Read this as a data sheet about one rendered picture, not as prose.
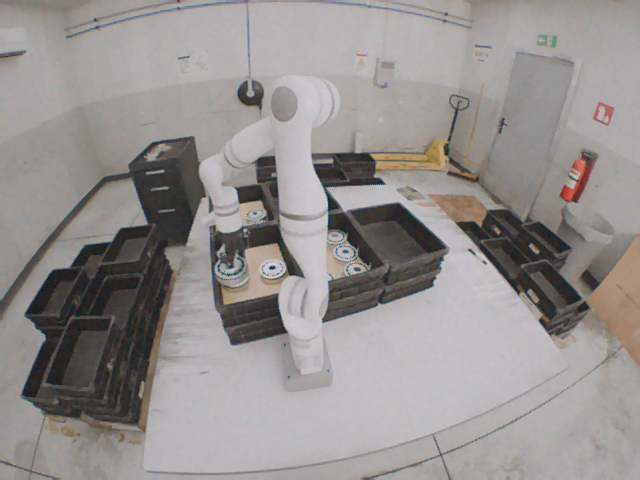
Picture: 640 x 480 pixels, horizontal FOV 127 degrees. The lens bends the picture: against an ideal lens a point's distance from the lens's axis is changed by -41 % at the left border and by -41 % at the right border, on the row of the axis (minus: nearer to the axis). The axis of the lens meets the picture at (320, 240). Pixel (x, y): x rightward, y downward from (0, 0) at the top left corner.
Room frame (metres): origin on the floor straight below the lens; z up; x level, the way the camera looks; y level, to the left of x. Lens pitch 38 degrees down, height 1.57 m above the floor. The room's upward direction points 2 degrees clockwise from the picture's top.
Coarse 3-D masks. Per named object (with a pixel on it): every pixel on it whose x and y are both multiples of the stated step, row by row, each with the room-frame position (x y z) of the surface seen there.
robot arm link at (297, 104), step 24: (288, 96) 0.42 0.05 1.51; (312, 96) 0.42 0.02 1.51; (288, 120) 0.42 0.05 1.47; (312, 120) 0.42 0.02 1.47; (288, 144) 0.42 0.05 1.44; (288, 168) 0.41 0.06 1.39; (312, 168) 0.42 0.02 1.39; (288, 192) 0.41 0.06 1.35; (312, 192) 0.41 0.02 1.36; (288, 216) 0.40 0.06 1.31; (312, 216) 0.40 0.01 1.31
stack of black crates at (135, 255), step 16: (112, 240) 1.18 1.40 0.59; (128, 240) 1.32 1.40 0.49; (144, 240) 1.33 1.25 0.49; (160, 240) 1.37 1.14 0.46; (112, 256) 1.10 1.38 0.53; (128, 256) 1.15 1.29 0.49; (144, 256) 1.10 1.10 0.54; (160, 256) 1.29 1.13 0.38; (112, 272) 0.97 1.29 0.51; (128, 272) 0.99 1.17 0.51; (144, 272) 1.02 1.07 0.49; (160, 272) 1.19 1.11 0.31; (160, 288) 1.10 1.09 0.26; (160, 304) 1.02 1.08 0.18
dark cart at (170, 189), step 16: (176, 144) 2.31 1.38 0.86; (192, 144) 2.32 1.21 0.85; (144, 160) 1.93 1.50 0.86; (160, 160) 1.83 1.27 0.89; (176, 160) 1.85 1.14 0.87; (192, 160) 2.23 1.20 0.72; (144, 176) 1.81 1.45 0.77; (160, 176) 1.84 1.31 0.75; (176, 176) 1.87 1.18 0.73; (192, 176) 2.13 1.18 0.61; (144, 192) 1.79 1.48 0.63; (160, 192) 1.83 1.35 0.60; (176, 192) 1.86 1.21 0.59; (192, 192) 2.03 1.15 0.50; (144, 208) 1.77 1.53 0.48; (160, 208) 1.82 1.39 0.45; (176, 208) 1.83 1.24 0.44; (192, 208) 1.92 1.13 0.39; (160, 224) 1.81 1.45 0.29; (176, 224) 1.84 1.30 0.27; (192, 224) 1.86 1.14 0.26
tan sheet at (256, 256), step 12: (252, 252) 0.86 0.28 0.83; (264, 252) 0.86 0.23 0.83; (276, 252) 0.86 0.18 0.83; (252, 264) 0.78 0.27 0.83; (252, 276) 0.72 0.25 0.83; (288, 276) 0.72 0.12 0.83; (252, 288) 0.65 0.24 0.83; (264, 288) 0.66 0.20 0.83; (276, 288) 0.66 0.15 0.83; (228, 300) 0.59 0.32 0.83; (240, 300) 0.59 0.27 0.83
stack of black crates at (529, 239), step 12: (528, 228) 1.56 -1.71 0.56; (540, 228) 1.57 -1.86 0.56; (516, 240) 1.51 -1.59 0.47; (528, 240) 1.41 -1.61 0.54; (540, 240) 1.48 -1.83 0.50; (552, 240) 1.42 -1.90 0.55; (528, 252) 1.36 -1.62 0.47; (540, 252) 1.29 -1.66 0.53; (552, 252) 1.20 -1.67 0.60; (564, 252) 1.20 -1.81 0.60; (552, 264) 1.17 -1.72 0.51; (564, 264) 1.21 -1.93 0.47
